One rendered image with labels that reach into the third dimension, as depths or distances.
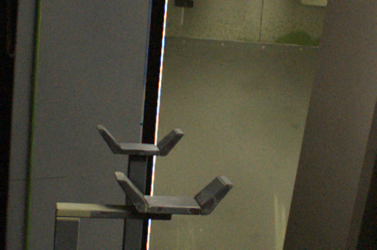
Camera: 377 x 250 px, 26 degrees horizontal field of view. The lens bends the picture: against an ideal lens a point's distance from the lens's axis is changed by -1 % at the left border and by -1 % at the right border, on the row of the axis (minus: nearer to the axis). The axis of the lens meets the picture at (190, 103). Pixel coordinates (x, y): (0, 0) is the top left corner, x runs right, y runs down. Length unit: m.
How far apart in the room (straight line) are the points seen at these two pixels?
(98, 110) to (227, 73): 1.92
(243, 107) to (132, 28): 1.88
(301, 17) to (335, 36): 1.29
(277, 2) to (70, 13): 2.05
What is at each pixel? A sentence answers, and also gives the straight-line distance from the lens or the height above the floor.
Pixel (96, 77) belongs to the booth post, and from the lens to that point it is 1.11.
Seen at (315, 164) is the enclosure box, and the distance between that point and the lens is 1.92.
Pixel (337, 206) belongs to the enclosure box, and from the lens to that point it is 1.79.
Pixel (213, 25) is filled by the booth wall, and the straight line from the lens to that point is 3.05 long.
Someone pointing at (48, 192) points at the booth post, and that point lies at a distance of 1.14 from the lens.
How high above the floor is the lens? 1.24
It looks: 7 degrees down
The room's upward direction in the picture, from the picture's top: 5 degrees clockwise
